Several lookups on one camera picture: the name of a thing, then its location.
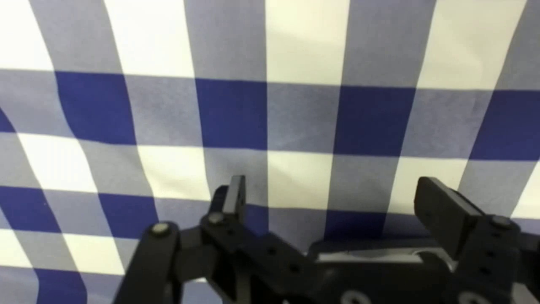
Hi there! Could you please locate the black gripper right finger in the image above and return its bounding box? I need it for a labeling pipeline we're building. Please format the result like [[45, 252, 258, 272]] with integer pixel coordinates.
[[413, 176, 540, 304]]

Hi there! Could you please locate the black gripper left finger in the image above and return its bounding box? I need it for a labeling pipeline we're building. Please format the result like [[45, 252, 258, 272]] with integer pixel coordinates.
[[111, 174, 317, 304]]

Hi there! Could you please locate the blue white checkered tablecloth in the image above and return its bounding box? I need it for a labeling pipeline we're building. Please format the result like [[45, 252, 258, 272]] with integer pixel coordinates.
[[0, 0, 540, 304]]

